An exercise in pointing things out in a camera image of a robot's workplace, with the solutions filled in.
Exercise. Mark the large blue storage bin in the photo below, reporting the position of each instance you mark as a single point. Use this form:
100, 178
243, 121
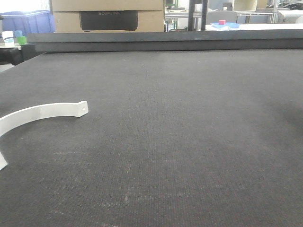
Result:
38, 21

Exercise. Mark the large cardboard box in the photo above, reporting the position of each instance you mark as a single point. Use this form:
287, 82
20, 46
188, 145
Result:
96, 16

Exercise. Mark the blue tray with pink cube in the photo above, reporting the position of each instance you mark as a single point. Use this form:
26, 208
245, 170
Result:
227, 24

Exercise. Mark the pink cube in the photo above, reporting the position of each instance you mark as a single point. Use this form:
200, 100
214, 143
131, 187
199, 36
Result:
222, 22

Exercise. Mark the white curved PVC pipe clamp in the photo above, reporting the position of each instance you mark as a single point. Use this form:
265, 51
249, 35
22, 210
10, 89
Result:
35, 113

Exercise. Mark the light blue cube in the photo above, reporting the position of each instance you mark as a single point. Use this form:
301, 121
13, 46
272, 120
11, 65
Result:
18, 33

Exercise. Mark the green cup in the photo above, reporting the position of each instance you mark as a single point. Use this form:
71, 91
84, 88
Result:
22, 40

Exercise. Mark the dark raised table edge board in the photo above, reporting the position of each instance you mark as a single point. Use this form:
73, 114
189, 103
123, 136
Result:
169, 41

